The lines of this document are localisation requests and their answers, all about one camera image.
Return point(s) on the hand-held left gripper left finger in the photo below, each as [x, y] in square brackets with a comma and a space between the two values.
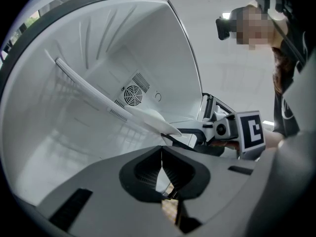
[98, 201]

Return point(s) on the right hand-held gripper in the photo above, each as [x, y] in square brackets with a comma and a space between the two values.
[251, 132]

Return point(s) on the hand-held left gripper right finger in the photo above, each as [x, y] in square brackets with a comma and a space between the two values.
[217, 181]

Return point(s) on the black mini fridge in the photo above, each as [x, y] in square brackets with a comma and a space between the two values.
[74, 46]

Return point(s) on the person's right forearm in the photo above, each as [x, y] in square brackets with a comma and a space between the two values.
[271, 138]

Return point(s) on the person's right hand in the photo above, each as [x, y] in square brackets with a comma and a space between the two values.
[224, 144]

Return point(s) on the beige checkered tablecloth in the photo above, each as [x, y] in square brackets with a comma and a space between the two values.
[170, 211]

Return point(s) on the person's black t-shirt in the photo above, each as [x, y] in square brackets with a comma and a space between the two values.
[280, 125]

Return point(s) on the rectangular ceiling light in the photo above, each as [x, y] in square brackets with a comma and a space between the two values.
[225, 15]

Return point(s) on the person's head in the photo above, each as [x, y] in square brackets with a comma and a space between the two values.
[256, 26]

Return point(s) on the black head-worn camera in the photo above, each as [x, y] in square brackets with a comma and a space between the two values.
[224, 26]

